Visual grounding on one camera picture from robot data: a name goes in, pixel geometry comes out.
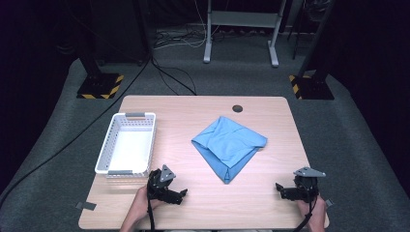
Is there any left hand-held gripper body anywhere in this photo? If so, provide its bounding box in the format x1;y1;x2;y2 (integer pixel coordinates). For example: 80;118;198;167
147;164;177;201

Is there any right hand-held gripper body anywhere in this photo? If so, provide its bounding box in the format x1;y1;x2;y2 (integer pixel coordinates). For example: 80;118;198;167
293;166;327;203

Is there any light blue shirt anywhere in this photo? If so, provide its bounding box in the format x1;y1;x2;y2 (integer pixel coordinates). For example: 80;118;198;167
190;115;269;186

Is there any person's right hand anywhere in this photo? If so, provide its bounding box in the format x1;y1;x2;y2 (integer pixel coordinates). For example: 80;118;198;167
297;195;327;226

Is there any person's left hand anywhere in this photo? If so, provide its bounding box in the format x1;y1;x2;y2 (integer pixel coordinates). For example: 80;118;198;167
130;186;166;223

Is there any white plastic basket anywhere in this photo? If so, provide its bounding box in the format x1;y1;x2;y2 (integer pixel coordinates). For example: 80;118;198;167
94;111;158;179

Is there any black striped stand base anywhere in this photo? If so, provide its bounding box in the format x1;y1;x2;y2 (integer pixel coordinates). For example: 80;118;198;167
76;72;125;100
288;74;336;101

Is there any right hand-held gripper cable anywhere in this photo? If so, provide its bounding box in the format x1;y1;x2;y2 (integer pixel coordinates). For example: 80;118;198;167
292;192;318;232

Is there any hand-held gripper cable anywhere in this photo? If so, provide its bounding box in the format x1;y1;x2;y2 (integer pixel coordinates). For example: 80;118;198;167
292;192;318;232
146;189;157;232

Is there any left hand-held gripper cable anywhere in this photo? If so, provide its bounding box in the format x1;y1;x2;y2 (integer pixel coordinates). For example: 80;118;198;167
146;189;157;232

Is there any long black floor cable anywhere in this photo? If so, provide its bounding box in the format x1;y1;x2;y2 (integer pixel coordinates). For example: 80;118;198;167
0;54;153;211

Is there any looped black floor cable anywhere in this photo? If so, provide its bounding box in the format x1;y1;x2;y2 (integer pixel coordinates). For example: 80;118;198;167
150;57;198;97

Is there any black stand post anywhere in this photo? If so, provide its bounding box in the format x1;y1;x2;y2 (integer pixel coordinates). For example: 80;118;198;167
75;0;102;78
297;0;337;79

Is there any tangle of floor cables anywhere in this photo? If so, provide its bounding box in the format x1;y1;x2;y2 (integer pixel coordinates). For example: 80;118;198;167
153;0;209;51

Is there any white metal stand frame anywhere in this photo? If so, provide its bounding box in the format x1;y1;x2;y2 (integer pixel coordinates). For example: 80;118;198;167
202;0;288;68

